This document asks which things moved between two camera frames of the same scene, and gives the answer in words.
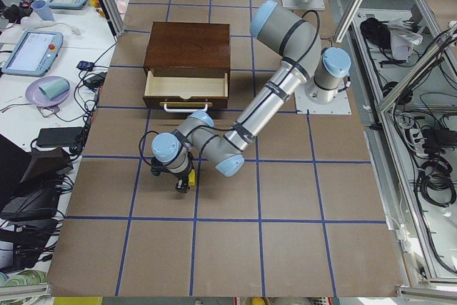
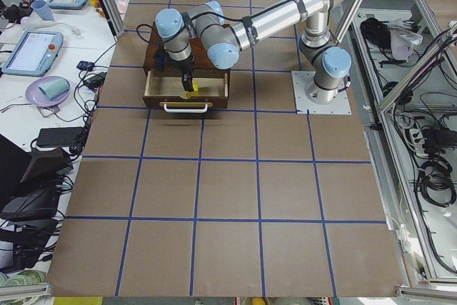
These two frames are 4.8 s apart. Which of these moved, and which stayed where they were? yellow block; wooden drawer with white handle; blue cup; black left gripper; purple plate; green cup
Moved: black left gripper; yellow block
Stayed: purple plate; blue cup; wooden drawer with white handle; green cup
